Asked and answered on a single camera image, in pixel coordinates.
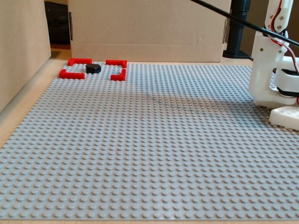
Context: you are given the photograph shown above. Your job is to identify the black hexagonal Lego piece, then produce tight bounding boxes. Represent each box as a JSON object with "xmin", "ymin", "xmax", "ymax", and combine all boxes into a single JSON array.
[{"xmin": 85, "ymin": 63, "xmax": 102, "ymax": 75}]

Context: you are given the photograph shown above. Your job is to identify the grey Lego baseplate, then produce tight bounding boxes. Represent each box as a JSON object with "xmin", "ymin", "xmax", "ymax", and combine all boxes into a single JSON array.
[{"xmin": 0, "ymin": 62, "xmax": 299, "ymax": 221}]

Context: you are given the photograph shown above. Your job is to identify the red L-shaped Lego beam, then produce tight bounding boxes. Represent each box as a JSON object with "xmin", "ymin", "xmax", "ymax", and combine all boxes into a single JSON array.
[
  {"xmin": 67, "ymin": 58, "xmax": 93, "ymax": 66},
  {"xmin": 59, "ymin": 69, "xmax": 85, "ymax": 80},
  {"xmin": 110, "ymin": 68, "xmax": 127, "ymax": 81},
  {"xmin": 105, "ymin": 59, "xmax": 128, "ymax": 69}
]

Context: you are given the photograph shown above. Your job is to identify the large brown cardboard box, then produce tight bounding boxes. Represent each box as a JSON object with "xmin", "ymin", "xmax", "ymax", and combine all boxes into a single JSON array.
[{"xmin": 67, "ymin": 0, "xmax": 232, "ymax": 64}]

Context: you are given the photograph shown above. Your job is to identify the black clamp pole stand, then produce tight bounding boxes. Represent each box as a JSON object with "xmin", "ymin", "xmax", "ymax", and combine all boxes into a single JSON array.
[{"xmin": 222, "ymin": 0, "xmax": 254, "ymax": 60}]

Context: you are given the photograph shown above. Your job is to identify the plain cardboard panel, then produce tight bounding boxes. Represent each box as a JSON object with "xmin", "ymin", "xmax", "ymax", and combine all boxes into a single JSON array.
[{"xmin": 0, "ymin": 0, "xmax": 52, "ymax": 113}]

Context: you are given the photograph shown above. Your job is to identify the thick black cable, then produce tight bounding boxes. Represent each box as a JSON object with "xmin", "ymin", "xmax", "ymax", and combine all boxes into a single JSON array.
[{"xmin": 190, "ymin": 0, "xmax": 299, "ymax": 47}]

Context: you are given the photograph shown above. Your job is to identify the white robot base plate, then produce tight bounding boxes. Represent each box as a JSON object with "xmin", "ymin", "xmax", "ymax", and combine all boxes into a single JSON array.
[{"xmin": 269, "ymin": 105, "xmax": 299, "ymax": 131}]

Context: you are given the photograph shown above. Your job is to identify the red black servo wire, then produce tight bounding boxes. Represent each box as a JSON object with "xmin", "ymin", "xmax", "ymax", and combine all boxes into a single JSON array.
[{"xmin": 267, "ymin": 0, "xmax": 299, "ymax": 73}]

